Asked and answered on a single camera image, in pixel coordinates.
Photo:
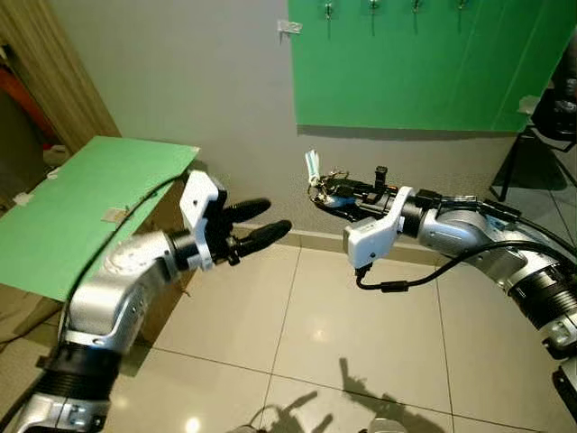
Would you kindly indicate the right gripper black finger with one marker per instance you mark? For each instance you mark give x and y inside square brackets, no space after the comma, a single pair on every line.
[352,188]
[341,202]

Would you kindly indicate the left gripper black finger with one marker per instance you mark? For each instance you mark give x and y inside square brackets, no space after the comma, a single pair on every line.
[266,237]
[248,210]

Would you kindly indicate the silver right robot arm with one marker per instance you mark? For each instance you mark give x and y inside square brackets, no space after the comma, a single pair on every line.
[469,234]

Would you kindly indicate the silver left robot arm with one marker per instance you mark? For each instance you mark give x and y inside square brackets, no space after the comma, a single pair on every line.
[117,289]

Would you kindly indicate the clear suction hook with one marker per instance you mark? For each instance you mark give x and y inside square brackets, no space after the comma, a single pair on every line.
[372,6]
[460,4]
[416,5]
[328,7]

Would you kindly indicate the green table board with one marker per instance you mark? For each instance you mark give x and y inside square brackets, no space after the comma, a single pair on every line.
[72,216]

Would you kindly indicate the white torn tape piece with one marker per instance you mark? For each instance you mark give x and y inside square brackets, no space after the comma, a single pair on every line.
[529,105]

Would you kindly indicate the black folding chair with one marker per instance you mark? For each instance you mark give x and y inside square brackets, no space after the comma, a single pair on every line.
[550,113]

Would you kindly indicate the robot's grey left leg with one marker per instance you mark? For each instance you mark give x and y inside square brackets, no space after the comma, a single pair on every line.
[251,428]

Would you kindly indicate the robot's grey leg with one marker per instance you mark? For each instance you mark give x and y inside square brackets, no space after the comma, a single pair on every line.
[251,428]
[388,426]

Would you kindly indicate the robot's grey right leg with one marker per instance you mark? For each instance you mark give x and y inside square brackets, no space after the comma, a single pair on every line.
[388,426]

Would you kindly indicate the wooden wardrobe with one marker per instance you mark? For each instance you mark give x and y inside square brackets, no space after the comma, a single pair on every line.
[63,63]

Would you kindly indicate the orange board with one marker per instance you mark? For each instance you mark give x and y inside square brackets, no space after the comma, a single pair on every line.
[18,99]

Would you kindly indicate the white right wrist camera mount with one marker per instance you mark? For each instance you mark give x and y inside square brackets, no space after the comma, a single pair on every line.
[374,236]

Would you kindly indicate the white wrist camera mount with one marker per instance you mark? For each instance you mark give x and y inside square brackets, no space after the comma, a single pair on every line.
[200,198]
[374,236]

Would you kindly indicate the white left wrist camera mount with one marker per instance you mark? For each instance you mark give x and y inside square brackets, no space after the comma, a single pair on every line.
[200,198]

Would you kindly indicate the green wall board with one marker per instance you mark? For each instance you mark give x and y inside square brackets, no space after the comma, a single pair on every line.
[406,72]

